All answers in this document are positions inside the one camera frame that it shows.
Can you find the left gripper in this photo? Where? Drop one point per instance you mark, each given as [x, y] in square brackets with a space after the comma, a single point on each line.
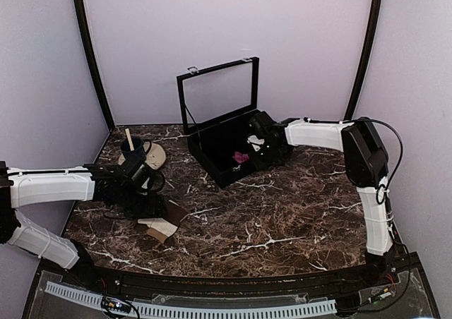
[155, 207]

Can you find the left black frame post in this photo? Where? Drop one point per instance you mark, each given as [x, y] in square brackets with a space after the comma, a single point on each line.
[90, 57]

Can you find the cream brown sock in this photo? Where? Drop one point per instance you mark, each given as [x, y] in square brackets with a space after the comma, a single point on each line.
[164, 227]

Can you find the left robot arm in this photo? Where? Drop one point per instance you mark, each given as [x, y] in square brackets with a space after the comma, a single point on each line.
[129, 185]

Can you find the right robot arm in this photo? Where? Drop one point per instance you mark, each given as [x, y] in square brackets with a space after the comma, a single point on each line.
[366, 164]

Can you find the right black frame post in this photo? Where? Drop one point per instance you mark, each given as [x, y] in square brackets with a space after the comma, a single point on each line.
[364, 59]

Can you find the white cable duct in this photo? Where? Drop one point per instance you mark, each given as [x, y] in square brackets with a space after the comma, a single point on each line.
[165, 306]

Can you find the dark blue mug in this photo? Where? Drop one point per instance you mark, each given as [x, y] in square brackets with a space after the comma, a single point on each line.
[141, 148]

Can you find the black frame post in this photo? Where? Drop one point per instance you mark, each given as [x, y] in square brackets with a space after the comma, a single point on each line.
[364, 59]
[90, 57]

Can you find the beige ceramic saucer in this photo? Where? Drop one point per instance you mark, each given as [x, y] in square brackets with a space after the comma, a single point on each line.
[156, 155]

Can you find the black front rail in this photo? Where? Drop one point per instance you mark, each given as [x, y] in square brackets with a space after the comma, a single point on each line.
[234, 275]

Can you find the green circuit board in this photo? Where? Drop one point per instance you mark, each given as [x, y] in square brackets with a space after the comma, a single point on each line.
[115, 305]

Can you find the black display box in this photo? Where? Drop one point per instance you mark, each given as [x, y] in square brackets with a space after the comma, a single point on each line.
[216, 105]

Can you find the wooden stir stick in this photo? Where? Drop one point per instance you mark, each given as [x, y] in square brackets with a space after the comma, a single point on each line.
[129, 139]

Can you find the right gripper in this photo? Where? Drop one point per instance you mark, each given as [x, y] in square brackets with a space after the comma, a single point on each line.
[259, 164]

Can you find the magenta purple sock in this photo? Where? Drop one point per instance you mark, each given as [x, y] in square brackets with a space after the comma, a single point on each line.
[240, 157]

